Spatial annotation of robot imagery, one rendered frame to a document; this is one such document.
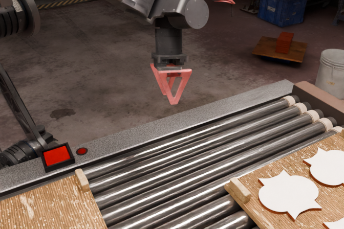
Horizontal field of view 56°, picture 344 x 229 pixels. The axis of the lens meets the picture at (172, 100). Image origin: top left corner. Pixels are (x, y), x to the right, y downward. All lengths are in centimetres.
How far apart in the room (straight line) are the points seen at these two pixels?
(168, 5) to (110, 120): 204
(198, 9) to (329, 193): 51
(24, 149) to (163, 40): 129
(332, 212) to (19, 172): 74
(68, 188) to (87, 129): 176
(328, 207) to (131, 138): 53
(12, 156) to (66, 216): 109
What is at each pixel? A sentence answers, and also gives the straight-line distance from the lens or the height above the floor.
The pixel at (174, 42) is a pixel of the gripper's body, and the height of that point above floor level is 126.
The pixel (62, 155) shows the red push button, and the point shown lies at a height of 93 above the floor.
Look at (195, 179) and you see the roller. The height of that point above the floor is 92.
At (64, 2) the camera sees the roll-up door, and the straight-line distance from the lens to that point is 563.
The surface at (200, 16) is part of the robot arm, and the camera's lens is 62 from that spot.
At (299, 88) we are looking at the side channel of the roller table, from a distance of 120.
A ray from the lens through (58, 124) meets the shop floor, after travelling 267.
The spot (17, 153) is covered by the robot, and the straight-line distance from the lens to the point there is 182.
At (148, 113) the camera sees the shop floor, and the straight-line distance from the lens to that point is 265.
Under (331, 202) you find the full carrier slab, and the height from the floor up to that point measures 94.
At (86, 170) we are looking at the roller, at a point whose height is 92.
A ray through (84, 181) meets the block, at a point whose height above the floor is 96.
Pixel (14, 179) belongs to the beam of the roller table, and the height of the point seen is 92.
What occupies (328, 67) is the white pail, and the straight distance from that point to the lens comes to 298.
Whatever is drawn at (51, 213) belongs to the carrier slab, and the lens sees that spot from 78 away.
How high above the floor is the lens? 151
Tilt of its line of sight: 33 degrees down
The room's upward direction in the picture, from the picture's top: straight up
